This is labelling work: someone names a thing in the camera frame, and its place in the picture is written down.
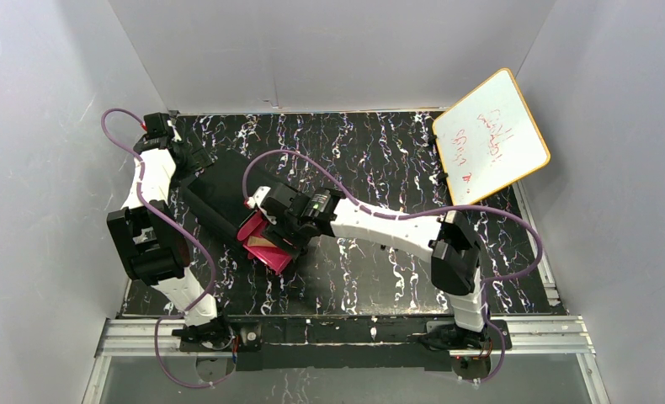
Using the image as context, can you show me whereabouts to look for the black drawer organizer cabinet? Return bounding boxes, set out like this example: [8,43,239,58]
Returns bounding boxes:
[177,149,253,252]

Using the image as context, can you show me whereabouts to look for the gold beige concealer tube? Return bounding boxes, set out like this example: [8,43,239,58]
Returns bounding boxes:
[247,236,276,247]

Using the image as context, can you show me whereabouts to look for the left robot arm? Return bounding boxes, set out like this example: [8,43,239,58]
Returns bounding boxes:
[106,131,232,349]

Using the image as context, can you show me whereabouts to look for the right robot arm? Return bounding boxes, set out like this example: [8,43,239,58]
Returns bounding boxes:
[246,184,492,350]

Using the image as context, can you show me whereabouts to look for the white dry-erase board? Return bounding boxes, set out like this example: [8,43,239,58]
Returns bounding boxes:
[432,68,551,205]

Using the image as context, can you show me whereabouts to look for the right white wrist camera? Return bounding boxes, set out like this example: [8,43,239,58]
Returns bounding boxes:
[244,186,271,210]

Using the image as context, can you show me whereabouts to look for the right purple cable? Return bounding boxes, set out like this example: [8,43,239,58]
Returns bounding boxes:
[242,149,545,385]

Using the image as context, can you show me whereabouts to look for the purple cable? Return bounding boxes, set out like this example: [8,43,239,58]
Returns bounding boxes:
[242,149,545,385]
[100,108,236,390]

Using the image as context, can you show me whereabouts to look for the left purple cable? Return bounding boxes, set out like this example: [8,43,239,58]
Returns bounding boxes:
[100,108,236,390]

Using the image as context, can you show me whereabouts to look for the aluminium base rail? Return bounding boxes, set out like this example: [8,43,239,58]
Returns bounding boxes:
[84,315,609,403]

